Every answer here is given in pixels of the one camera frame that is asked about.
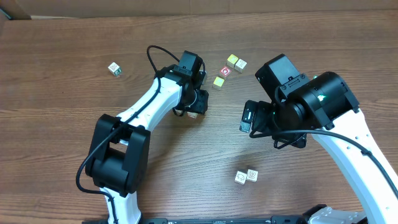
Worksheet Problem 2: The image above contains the white block red side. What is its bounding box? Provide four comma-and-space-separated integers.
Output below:
187, 112, 198, 119

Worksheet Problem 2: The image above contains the white wooden number block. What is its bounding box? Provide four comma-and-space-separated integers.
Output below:
246, 169, 258, 182

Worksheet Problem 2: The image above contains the white block green edge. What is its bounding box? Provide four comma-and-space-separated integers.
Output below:
234, 171, 247, 185

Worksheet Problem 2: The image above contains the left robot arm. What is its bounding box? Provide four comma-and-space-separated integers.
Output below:
76, 51, 209, 223

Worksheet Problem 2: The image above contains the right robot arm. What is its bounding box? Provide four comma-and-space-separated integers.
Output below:
239, 55, 397, 223

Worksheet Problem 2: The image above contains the yellow block middle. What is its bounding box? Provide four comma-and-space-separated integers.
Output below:
213, 77, 224, 90

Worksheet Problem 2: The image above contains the white block beside yellow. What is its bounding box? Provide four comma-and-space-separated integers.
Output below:
234, 58, 247, 73

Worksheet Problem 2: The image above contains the yellow block top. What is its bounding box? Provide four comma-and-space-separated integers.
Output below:
226, 54, 239, 68

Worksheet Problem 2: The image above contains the white block green side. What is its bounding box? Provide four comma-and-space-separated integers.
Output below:
108, 62, 122, 77

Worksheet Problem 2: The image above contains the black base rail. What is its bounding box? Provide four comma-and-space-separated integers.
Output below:
82, 203, 368, 224

